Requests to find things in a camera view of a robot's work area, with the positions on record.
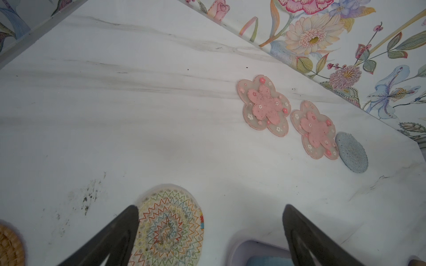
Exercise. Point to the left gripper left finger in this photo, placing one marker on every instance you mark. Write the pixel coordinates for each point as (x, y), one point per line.
(112, 246)

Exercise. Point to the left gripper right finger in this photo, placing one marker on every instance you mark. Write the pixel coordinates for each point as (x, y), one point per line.
(308, 244)

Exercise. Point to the multicolour embroidered round coaster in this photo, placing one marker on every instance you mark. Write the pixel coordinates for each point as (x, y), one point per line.
(171, 228)

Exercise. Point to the grey blue woven coaster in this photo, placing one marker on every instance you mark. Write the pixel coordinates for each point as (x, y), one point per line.
(352, 153)

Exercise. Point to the pink flower coaster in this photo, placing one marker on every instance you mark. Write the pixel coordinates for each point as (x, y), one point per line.
(264, 107)
(317, 131)

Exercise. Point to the woven rattan round coaster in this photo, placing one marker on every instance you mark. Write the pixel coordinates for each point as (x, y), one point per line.
(12, 249)

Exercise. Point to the blue mug white inside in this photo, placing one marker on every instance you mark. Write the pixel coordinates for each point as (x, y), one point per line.
(269, 261)

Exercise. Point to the lavender serving tray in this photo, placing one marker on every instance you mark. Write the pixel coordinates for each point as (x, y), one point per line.
(247, 248)

